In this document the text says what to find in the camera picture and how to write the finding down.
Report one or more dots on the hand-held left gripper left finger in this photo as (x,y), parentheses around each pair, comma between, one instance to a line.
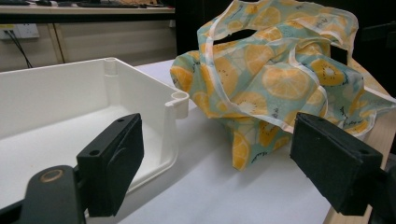
(109,168)

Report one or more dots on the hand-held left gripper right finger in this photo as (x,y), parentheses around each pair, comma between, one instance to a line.
(333,161)

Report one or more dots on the beige desk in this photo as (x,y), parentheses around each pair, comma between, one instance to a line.
(93,34)

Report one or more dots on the white plastic bin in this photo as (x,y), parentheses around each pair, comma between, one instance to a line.
(77,102)

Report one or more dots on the black keyboard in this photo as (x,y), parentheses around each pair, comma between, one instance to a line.
(107,4)

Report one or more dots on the fruit print cloth bag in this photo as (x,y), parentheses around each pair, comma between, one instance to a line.
(267,81)

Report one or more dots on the white wall socket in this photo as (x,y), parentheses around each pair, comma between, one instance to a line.
(19,31)

